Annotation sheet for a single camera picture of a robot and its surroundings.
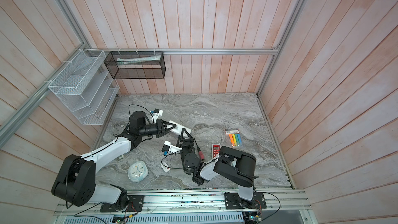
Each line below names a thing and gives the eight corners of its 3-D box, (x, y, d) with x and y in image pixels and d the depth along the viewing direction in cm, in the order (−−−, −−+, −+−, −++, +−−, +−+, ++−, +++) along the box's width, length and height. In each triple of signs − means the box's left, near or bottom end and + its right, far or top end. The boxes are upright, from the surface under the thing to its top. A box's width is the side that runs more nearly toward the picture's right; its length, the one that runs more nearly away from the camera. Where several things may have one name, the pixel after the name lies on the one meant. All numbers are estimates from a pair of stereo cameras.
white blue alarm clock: (127, 182, 82) (125, 180, 79) (132, 162, 88) (131, 160, 86) (146, 182, 82) (145, 180, 79) (150, 162, 88) (148, 161, 86)
